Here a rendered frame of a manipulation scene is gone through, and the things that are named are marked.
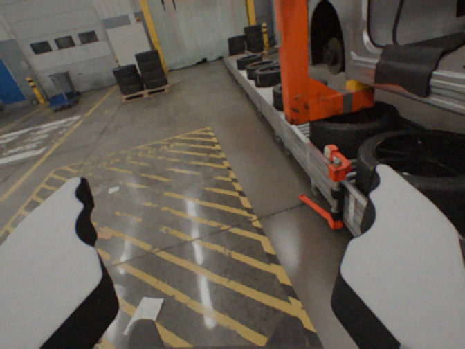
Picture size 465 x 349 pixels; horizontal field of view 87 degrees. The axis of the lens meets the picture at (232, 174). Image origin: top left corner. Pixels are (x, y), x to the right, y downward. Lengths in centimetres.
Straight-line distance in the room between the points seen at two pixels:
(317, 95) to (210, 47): 1056
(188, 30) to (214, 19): 121
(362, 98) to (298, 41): 69
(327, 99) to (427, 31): 78
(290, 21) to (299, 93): 47
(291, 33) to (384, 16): 68
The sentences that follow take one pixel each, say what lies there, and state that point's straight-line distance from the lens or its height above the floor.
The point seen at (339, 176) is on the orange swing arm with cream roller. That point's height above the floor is 46.
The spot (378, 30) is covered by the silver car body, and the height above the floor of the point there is 106.
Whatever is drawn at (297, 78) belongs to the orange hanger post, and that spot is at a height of 87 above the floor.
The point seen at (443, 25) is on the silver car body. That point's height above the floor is 100.
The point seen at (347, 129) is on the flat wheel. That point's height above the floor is 49.
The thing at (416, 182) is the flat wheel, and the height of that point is 50.
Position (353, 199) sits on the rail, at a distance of 149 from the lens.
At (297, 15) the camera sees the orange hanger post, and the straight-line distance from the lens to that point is 192.
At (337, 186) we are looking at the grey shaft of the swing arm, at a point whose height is 38.
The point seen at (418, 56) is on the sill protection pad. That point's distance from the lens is 171.
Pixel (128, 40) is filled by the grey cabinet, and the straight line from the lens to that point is 1033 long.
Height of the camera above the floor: 129
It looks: 31 degrees down
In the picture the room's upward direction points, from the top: 13 degrees counter-clockwise
